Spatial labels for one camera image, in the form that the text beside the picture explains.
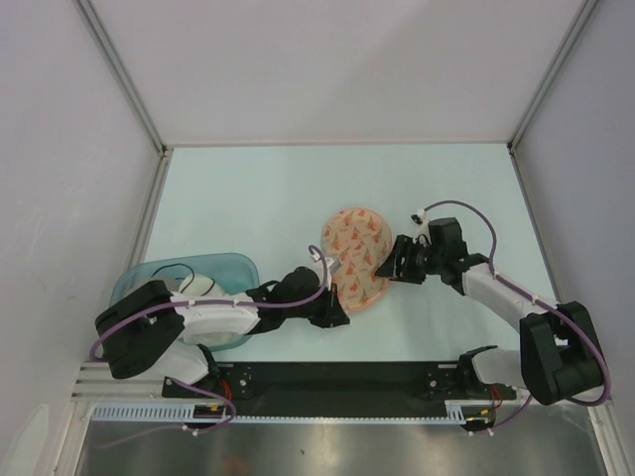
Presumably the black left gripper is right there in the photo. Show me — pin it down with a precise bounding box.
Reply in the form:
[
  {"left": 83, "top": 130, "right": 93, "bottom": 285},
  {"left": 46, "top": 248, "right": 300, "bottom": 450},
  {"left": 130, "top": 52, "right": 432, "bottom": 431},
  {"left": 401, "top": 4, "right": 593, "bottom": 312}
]
[{"left": 284, "top": 281, "right": 349, "bottom": 328}]

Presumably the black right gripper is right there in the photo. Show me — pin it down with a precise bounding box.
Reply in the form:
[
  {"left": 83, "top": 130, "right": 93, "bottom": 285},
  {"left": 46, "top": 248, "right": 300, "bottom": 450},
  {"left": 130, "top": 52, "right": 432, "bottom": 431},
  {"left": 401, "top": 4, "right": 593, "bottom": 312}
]
[{"left": 374, "top": 234, "right": 444, "bottom": 285}]

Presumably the pink mesh laundry bag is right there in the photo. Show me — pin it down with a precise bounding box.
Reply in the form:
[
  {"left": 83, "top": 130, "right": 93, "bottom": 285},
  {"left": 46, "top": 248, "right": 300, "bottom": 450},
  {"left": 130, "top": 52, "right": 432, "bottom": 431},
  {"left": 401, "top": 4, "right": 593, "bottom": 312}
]
[{"left": 321, "top": 207, "right": 393, "bottom": 312}]

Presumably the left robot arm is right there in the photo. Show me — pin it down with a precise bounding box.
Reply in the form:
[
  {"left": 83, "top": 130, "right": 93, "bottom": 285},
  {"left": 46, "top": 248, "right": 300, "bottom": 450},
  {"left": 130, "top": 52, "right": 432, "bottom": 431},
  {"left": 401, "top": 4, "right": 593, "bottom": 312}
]
[{"left": 89, "top": 266, "right": 350, "bottom": 397}]

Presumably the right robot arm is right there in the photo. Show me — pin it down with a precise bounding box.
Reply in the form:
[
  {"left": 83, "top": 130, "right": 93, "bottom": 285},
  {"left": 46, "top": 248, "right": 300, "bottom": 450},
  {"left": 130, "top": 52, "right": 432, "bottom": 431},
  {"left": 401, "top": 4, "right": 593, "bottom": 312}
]
[{"left": 375, "top": 218, "right": 609, "bottom": 406}]

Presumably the white bra in basin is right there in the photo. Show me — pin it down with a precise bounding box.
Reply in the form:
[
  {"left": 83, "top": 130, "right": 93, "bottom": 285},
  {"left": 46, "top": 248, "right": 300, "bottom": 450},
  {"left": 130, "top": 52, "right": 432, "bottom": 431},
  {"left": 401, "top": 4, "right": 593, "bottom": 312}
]
[{"left": 178, "top": 273, "right": 242, "bottom": 348}]

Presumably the blue plastic basin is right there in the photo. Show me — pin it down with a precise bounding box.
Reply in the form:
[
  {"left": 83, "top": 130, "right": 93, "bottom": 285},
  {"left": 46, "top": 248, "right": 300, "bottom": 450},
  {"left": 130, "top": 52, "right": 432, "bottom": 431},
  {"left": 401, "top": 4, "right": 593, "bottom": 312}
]
[{"left": 109, "top": 253, "right": 260, "bottom": 351}]

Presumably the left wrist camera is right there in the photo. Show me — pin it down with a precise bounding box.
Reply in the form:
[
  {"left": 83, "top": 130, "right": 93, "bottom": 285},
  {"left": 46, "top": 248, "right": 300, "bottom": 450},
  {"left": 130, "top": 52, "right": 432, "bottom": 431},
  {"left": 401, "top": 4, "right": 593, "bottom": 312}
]
[{"left": 309, "top": 256, "right": 341, "bottom": 288}]

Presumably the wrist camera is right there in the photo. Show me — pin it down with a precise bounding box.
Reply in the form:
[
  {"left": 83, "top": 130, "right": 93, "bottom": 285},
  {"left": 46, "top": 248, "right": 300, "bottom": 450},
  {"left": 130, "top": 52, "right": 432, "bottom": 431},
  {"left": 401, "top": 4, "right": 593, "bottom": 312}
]
[
  {"left": 411, "top": 209, "right": 430, "bottom": 227},
  {"left": 309, "top": 256, "right": 341, "bottom": 288}
]

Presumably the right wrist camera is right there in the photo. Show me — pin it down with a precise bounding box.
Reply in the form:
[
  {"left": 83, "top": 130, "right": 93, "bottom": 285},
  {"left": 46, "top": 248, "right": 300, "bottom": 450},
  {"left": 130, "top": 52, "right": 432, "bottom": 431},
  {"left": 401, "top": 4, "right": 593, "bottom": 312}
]
[{"left": 411, "top": 209, "right": 430, "bottom": 227}]

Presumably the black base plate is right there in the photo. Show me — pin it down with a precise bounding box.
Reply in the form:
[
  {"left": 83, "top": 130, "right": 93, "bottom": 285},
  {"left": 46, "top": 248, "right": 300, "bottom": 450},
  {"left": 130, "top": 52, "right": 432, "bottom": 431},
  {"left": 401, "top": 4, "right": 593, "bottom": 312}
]
[{"left": 163, "top": 361, "right": 517, "bottom": 420}]

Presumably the white slotted cable duct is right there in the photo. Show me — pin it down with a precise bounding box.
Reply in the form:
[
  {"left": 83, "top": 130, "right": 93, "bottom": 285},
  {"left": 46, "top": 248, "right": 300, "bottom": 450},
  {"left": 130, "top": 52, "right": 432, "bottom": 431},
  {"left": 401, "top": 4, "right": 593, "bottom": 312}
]
[{"left": 92, "top": 402, "right": 494, "bottom": 425}]

